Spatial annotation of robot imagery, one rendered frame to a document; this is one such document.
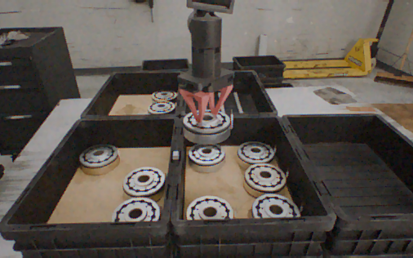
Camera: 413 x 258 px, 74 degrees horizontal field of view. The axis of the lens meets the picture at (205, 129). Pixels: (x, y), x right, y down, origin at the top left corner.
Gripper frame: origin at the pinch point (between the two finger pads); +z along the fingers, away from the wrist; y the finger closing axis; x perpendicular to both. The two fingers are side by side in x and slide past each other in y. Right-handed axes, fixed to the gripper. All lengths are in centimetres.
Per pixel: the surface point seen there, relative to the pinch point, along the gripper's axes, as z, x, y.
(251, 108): 20, -18, -45
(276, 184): 18.1, 13.2, -10.5
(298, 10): 14, -153, -339
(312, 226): 12.7, 26.5, 0.7
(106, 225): 11.5, 1.1, 26.2
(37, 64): 21, -154, -9
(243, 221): 11.6, 17.6, 9.0
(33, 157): 33, -68, 23
